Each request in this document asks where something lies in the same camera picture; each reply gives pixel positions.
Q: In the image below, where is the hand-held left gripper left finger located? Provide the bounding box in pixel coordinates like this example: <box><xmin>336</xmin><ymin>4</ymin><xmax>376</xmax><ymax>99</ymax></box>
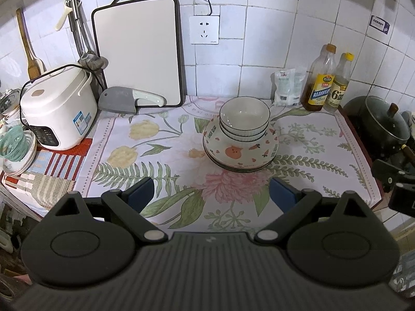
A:
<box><xmin>49</xmin><ymin>177</ymin><xmax>165</xmax><ymax>244</ymax></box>

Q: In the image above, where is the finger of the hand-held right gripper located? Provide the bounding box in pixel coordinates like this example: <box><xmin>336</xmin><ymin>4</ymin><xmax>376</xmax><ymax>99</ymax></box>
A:
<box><xmin>371</xmin><ymin>159</ymin><xmax>408</xmax><ymax>193</ymax></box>

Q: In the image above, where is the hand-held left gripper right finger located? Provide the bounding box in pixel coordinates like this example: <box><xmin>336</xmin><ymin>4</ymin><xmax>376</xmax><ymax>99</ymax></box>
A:
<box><xmin>254</xmin><ymin>177</ymin><xmax>369</xmax><ymax>244</ymax></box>

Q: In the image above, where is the blue fried egg plate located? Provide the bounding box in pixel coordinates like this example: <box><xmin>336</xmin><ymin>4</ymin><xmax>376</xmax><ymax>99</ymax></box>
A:
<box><xmin>212</xmin><ymin>165</ymin><xmax>271</xmax><ymax>173</ymax></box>

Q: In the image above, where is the bunny print bowl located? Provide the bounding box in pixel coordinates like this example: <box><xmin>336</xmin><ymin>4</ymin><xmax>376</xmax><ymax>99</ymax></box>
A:
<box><xmin>203</xmin><ymin>117</ymin><xmax>280</xmax><ymax>166</ymax></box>

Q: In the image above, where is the large white black-rimmed bowl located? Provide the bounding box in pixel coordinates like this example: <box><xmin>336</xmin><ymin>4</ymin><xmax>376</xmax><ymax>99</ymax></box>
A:
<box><xmin>205</xmin><ymin>154</ymin><xmax>278</xmax><ymax>169</ymax></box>

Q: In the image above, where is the glass pot lid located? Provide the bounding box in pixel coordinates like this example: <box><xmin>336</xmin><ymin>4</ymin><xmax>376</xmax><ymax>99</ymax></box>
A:
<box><xmin>364</xmin><ymin>96</ymin><xmax>411</xmax><ymax>144</ymax></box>

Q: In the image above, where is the floral tablecloth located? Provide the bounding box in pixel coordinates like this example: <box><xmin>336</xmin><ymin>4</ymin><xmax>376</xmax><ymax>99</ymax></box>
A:
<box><xmin>78</xmin><ymin>95</ymin><xmax>382</xmax><ymax>232</ymax></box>

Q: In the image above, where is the red striped cloth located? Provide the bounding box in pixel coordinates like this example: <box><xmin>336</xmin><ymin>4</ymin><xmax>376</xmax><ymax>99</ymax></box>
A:
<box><xmin>3</xmin><ymin>137</ymin><xmax>95</xmax><ymax>188</ymax></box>

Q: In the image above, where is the vinegar bottle with yellow cap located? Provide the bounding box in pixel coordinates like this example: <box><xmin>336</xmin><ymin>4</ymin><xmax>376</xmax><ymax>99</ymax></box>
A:
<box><xmin>324</xmin><ymin>52</ymin><xmax>354</xmax><ymax>114</ymax></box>

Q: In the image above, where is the oil bottle with brown cap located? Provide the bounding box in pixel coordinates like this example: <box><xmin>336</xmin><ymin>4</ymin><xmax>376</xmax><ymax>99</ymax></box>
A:
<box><xmin>300</xmin><ymin>43</ymin><xmax>336</xmax><ymax>111</ymax></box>

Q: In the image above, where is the white rice cooker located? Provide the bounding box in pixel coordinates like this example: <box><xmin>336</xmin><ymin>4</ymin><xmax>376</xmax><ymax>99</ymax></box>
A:
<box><xmin>19</xmin><ymin>64</ymin><xmax>99</xmax><ymax>151</ymax></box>

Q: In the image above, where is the white dish under colander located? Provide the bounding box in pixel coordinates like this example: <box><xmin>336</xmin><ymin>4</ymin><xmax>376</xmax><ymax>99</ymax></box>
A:
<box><xmin>1</xmin><ymin>130</ymin><xmax>38</xmax><ymax>176</ymax></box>

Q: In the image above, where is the green plastic colander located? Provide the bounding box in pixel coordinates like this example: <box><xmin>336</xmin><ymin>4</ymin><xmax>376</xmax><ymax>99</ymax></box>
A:
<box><xmin>0</xmin><ymin>125</ymin><xmax>28</xmax><ymax>162</ymax></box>

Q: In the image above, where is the metal ladle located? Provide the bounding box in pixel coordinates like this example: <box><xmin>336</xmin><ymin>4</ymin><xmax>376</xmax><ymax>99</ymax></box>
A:
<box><xmin>68</xmin><ymin>0</ymin><xmax>95</xmax><ymax>63</ymax></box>
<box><xmin>73</xmin><ymin>0</ymin><xmax>108</xmax><ymax>70</ymax></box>

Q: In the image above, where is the white cutting board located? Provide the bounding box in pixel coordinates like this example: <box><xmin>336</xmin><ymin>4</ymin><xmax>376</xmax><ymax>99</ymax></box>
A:
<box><xmin>91</xmin><ymin>0</ymin><xmax>185</xmax><ymax>108</ymax></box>

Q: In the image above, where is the small glass lid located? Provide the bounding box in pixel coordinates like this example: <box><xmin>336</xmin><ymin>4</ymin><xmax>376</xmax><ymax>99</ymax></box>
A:
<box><xmin>0</xmin><ymin>88</ymin><xmax>22</xmax><ymax>117</ymax></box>

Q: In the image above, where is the wooden spatula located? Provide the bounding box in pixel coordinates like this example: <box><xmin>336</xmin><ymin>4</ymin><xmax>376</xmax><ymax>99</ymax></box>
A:
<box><xmin>16</xmin><ymin>8</ymin><xmax>47</xmax><ymax>80</ymax></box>

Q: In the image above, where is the white rice paddle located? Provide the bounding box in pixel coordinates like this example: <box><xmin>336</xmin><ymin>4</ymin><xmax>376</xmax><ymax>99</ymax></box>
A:
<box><xmin>54</xmin><ymin>1</ymin><xmax>73</xmax><ymax>32</ymax></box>

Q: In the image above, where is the black pot with wooden handle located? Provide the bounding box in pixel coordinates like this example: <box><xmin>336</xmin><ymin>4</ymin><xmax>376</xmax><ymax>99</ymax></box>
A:
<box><xmin>343</xmin><ymin>95</ymin><xmax>415</xmax><ymax>161</ymax></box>

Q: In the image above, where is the grey cleaver with white handle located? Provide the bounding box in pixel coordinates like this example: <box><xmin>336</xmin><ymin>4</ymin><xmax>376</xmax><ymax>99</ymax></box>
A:
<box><xmin>98</xmin><ymin>86</ymin><xmax>168</xmax><ymax>115</ymax></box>

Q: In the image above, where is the purple wall sticker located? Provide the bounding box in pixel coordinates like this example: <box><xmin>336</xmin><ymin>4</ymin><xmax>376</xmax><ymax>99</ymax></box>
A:
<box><xmin>369</xmin><ymin>14</ymin><xmax>391</xmax><ymax>36</ymax></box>

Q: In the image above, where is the white wall socket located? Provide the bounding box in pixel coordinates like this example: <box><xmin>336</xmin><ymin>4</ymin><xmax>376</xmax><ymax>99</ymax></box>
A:
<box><xmin>189</xmin><ymin>14</ymin><xmax>220</xmax><ymax>45</ymax></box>

